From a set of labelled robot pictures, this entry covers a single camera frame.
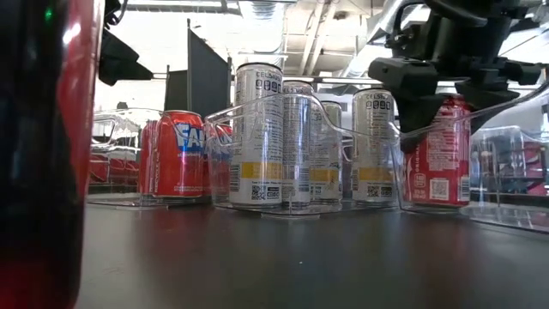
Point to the round black wall object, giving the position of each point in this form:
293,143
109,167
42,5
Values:
122,104

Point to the red Fanta soda can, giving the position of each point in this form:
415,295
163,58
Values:
218,171
178,171

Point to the long ceiling light strip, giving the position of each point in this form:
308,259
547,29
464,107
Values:
334,80

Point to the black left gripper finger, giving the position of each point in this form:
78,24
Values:
122,64

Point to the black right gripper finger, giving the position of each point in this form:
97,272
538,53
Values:
489,96
418,113

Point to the silver ventilation duct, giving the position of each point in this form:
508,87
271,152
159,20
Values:
377,21

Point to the clear plastic storage bin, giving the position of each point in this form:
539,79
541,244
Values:
377,205
111,201
506,214

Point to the white Celsius energy drink can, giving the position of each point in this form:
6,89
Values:
373,171
332,116
257,81
298,141

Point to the metal frame rack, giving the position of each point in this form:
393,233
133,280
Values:
532,163

